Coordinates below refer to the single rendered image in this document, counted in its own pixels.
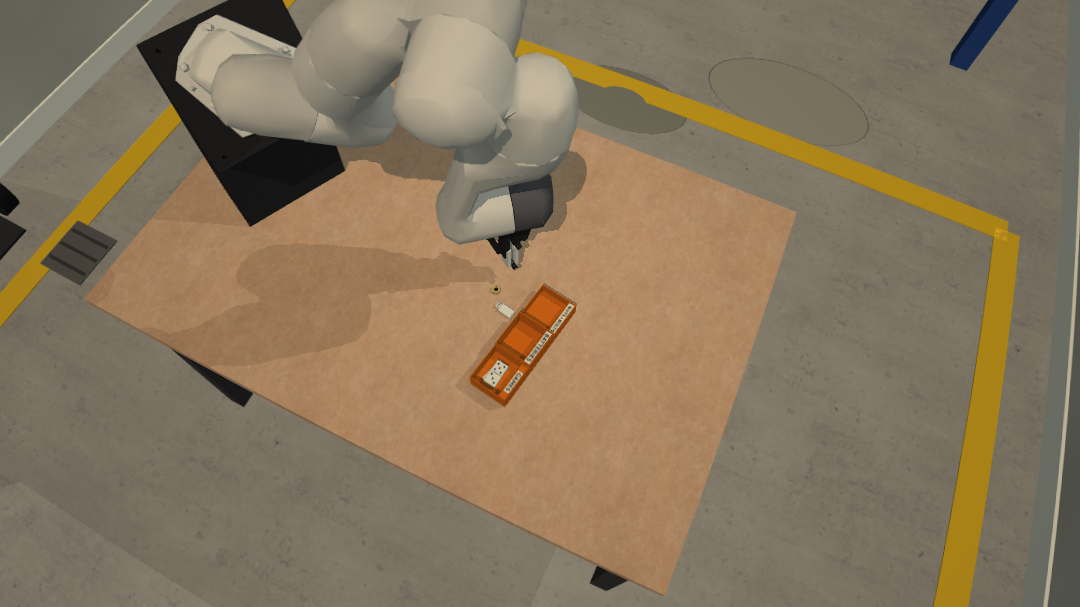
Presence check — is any grey usb stick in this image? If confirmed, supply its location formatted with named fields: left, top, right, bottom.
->
left=495, top=302, right=515, bottom=319

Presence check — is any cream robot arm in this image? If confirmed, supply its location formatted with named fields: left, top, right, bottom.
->
left=175, top=0, right=578, bottom=245

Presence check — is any orange three-compartment bin rack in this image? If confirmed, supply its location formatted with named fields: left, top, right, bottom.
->
left=470, top=285, right=576, bottom=407

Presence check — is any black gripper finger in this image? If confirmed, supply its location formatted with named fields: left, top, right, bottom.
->
left=510, top=229, right=531, bottom=264
left=486, top=234, right=511, bottom=269

